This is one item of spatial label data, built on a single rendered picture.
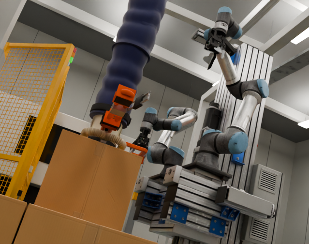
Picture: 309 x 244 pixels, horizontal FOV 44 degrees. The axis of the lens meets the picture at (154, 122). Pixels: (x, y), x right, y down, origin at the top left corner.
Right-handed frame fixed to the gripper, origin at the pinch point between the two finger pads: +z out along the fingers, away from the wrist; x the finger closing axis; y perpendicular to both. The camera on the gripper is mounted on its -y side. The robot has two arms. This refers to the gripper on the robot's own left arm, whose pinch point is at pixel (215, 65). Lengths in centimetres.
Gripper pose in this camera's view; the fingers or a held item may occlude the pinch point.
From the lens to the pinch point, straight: 205.0
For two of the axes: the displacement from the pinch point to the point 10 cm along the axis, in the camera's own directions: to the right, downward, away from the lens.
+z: -2.6, 9.0, -3.5
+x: 3.4, -2.6, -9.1
